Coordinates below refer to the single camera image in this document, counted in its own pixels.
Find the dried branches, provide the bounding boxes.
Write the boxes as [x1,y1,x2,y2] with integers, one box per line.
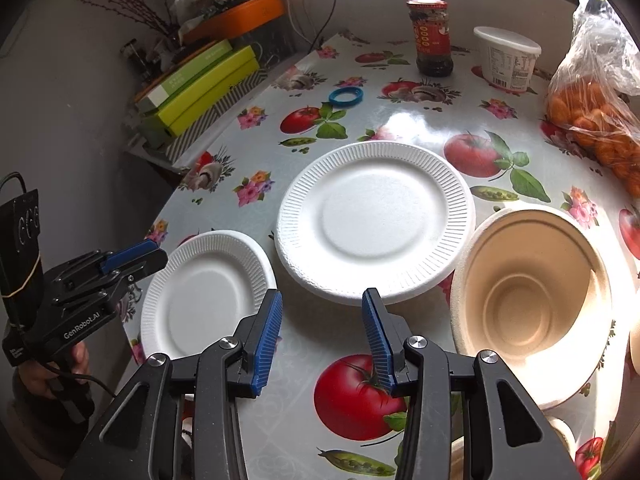
[75,0,181,43]

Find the grey striped box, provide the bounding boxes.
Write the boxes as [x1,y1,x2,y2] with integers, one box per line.
[165,67,273,161]

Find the blue plastic ring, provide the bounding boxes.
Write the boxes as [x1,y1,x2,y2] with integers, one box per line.
[328,87,364,109]

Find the person's left hand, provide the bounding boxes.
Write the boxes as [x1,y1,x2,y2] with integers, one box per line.
[15,342,93,403]

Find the fruit print tablecloth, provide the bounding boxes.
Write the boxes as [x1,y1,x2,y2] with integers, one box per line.
[122,30,640,480]

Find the beige paper bowl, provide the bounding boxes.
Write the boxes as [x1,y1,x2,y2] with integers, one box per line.
[545,415,579,462]
[450,203,617,411]

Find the clear bag of oranges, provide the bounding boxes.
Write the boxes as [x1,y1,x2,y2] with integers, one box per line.
[542,0,640,198]

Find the large white foam plate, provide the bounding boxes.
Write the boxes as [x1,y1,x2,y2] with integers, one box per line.
[276,141,477,306]

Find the white plastic tub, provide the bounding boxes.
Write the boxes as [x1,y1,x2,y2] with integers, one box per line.
[472,26,542,93]

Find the white and green box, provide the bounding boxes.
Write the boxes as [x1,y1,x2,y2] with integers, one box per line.
[135,39,234,111]

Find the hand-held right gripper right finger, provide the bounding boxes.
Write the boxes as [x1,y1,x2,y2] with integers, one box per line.
[361,287,583,480]

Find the lime green box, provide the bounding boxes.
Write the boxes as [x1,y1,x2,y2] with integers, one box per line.
[140,45,261,138]

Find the small white foam plate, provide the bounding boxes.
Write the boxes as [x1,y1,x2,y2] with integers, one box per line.
[140,230,277,362]

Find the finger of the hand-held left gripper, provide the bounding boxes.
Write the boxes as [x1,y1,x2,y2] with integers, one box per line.
[116,247,169,287]
[97,239,162,275]

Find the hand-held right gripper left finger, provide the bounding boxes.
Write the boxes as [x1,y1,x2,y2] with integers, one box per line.
[60,289,284,480]

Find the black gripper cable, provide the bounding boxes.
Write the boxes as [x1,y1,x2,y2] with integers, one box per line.
[45,365,120,400]

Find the red label sauce jar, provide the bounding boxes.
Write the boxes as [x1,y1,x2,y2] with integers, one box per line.
[406,0,455,78]

